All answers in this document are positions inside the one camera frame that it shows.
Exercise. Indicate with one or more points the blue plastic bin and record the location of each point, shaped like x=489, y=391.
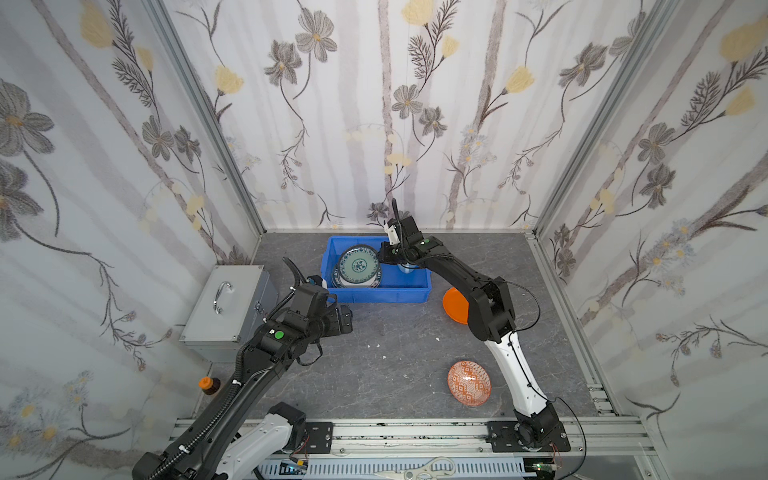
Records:
x=395, y=287

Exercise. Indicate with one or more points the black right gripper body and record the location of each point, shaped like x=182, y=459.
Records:
x=393, y=254

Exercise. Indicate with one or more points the light blue ceramic mug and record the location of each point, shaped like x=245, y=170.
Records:
x=407, y=268

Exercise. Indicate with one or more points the blue floral green plate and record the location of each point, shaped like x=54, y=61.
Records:
x=358, y=263

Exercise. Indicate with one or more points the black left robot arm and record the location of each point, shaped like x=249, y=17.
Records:
x=212, y=447

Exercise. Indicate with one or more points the grey metal box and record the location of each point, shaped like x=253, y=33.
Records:
x=231, y=306

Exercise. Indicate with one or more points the white scissors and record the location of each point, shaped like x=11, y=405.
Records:
x=437, y=468

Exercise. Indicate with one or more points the orange cap brown bottle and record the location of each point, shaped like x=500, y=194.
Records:
x=209, y=385

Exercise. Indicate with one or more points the aluminium frame rail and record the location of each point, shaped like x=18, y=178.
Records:
x=599, y=391

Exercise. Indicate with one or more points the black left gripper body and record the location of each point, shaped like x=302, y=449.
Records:
x=339, y=318

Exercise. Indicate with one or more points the orange glossy plate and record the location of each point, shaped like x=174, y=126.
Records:
x=455, y=306

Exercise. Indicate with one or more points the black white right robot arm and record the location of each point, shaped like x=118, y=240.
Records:
x=491, y=319

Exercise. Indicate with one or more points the front aluminium mounting rail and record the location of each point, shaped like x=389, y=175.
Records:
x=600, y=448

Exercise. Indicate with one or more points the orange patterned bowl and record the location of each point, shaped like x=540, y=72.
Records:
x=469, y=383

